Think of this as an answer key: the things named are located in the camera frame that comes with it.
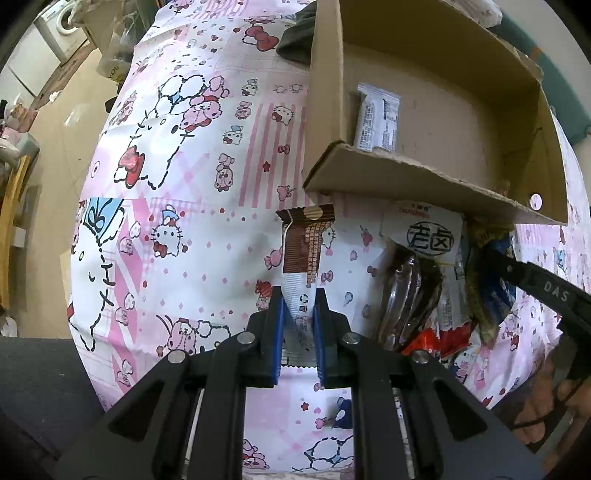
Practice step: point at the teal upholstered sofa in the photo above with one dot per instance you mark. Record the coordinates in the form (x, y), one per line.
(554, 55)

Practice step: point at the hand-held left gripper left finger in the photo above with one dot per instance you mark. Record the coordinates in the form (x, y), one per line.
(277, 332)

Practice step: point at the white wafer snack packet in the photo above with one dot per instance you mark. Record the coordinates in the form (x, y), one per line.
(376, 117)

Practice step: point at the brown and white snack packet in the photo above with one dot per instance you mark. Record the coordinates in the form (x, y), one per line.
(302, 244)

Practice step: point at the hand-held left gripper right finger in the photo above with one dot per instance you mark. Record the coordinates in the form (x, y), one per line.
(319, 337)

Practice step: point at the clear plastic bag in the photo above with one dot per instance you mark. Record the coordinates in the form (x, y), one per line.
(113, 57)

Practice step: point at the braised meat vacuum packet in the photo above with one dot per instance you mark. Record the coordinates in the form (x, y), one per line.
(425, 230)

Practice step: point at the pink cartoon printed blanket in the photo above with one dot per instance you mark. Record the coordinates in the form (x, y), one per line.
(194, 194)

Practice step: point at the white printed snack packet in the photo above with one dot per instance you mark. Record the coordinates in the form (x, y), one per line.
(452, 300)

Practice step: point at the wooden chair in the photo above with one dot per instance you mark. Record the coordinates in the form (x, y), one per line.
(14, 207)

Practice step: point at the person's right hand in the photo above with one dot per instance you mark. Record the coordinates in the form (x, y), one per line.
(549, 392)

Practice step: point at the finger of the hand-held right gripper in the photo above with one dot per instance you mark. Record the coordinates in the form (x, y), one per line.
(545, 284)

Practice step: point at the white washing machine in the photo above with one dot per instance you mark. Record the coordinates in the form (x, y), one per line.
(62, 25)

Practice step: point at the white cabinet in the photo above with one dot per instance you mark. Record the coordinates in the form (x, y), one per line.
(27, 64)

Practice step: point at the dark grey cloth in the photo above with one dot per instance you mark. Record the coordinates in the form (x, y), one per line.
(41, 397)

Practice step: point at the white floral quilt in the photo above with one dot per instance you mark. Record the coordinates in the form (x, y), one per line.
(487, 10)

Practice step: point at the beige green-print snack packet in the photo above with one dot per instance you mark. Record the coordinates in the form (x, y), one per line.
(480, 295)

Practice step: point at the cardboard box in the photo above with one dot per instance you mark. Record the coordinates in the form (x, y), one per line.
(443, 92)

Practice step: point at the blue and yellow snack packet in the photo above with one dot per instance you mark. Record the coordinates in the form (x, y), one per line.
(501, 290)

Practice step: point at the red snack packet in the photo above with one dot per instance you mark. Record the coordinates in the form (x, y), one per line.
(450, 339)

